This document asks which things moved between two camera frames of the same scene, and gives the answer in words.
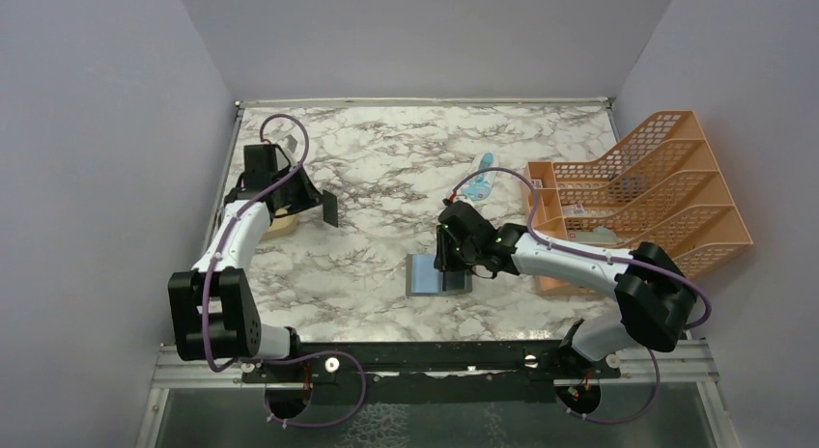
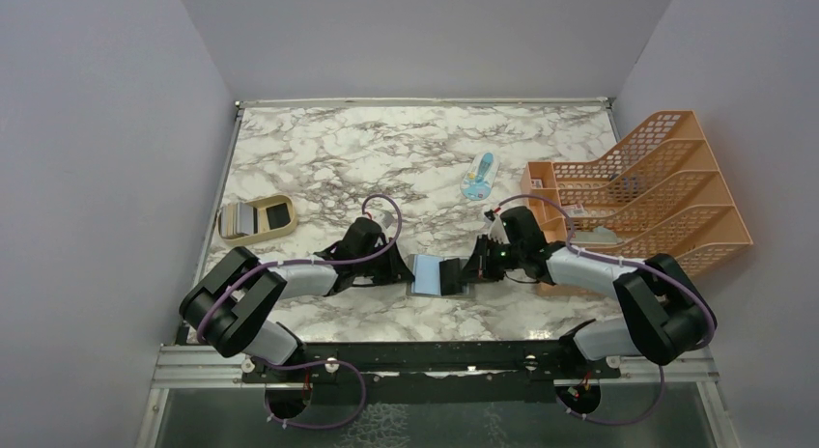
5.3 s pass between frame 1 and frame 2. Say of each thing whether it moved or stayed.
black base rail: stayed
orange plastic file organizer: stayed
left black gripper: moved
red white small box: stayed
